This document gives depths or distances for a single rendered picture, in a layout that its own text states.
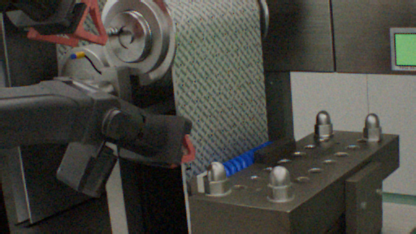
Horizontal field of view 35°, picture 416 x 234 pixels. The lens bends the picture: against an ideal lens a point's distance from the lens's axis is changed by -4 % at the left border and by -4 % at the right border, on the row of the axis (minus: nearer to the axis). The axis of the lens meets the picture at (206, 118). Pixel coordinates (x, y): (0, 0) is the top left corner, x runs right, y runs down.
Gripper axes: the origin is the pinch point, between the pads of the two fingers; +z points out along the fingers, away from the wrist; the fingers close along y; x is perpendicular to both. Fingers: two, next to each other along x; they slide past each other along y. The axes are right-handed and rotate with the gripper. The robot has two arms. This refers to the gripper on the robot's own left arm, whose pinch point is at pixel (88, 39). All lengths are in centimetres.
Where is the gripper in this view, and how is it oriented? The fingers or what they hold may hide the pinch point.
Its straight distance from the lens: 99.5
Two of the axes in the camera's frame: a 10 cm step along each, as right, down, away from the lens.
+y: 8.1, 0.4, -5.9
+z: 5.1, 4.6, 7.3
